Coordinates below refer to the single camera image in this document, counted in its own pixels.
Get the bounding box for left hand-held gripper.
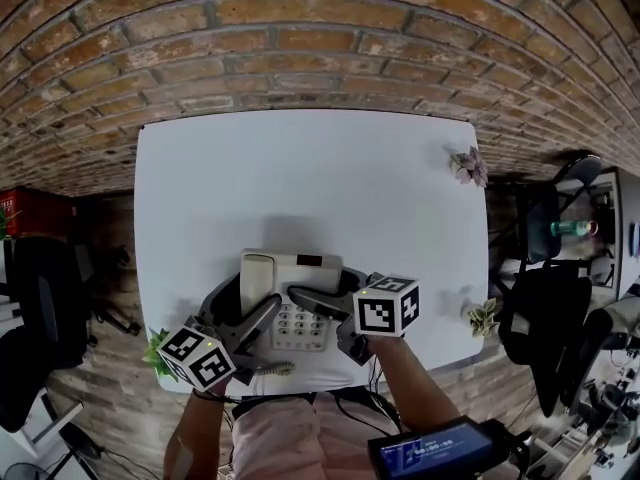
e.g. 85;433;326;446
156;273;284;392

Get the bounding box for black folding chair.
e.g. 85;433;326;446
517;153;605;265

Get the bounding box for person's right forearm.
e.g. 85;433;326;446
368;336;462;435

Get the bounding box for white coiled telephone cord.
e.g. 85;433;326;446
253;361;297;378

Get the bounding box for purple succulent plant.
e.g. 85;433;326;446
443;143;490;188

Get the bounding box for person's left forearm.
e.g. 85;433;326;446
162;388;232;480

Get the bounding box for person's pink trousers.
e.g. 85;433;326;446
231;393;384;480

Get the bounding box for black wristband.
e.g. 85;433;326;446
191;387;227;405

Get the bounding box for bright green spiky plant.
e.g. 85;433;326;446
141;327;180;382

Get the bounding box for pale green succulent plant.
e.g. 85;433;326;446
466;297;502;340

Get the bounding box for green plastic bottle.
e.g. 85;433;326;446
549;220;592;237

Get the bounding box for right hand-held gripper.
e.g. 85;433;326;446
286;266;422;367

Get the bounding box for black cable bundle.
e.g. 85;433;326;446
324;362;404;437

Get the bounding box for black mesh office chair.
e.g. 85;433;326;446
498;262;617;419

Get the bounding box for black wheeled chair base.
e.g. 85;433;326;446
90;245;144;338

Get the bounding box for white desk telephone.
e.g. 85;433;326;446
238;248;346;353

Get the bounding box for red plastic crate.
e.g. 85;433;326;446
0;186;77;240

